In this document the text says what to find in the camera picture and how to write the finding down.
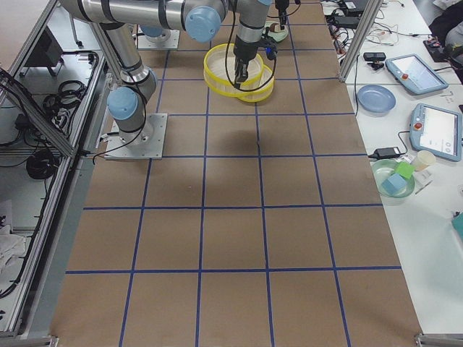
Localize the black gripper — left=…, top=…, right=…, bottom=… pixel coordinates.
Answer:
left=234, top=33, right=278, bottom=89
left=275, top=0, right=289, bottom=22

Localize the yellow top steamer layer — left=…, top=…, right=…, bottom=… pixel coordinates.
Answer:
left=203, top=43, right=266, bottom=98

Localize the yellow steamer layer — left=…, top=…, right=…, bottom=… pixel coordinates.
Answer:
left=238, top=65, right=274, bottom=103
left=203, top=43, right=266, bottom=98

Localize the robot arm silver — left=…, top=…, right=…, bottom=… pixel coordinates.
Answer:
left=61, top=1, right=273, bottom=144

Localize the yellow bottom steamer layer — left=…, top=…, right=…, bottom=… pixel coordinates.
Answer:
left=238, top=65, right=274, bottom=103

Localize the light green plate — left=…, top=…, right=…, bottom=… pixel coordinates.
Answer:
left=263, top=21, right=289, bottom=43

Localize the black webcam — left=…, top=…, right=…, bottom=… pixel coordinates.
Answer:
left=363, top=52, right=386, bottom=71

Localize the blue plate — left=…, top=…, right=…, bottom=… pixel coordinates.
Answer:
left=357, top=85, right=396, bottom=113

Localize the upper teach pendant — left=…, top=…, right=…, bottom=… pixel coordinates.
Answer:
left=385, top=53, right=449, bottom=95

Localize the teach pendant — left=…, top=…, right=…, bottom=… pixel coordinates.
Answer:
left=385, top=53, right=449, bottom=95
left=409, top=103, right=462, bottom=162

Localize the black power adapter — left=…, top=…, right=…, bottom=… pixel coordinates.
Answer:
left=369, top=147, right=402, bottom=160

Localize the green bowl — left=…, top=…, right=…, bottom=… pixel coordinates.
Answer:
left=371, top=159, right=415, bottom=198

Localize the blue cube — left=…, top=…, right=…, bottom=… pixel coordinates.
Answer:
left=381, top=173, right=407, bottom=196

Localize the green cube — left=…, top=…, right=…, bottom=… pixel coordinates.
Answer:
left=394, top=161, right=415, bottom=180

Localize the lower teach pendant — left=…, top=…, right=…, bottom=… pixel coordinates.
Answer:
left=409, top=103, right=462, bottom=162

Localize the paper cup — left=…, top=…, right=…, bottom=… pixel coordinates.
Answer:
left=412, top=150, right=436, bottom=171

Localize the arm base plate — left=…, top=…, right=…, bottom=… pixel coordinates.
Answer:
left=136, top=29, right=180, bottom=51
left=104, top=113, right=168, bottom=160

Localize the aluminium frame post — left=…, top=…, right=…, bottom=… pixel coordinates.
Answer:
left=338, top=0, right=383, bottom=82

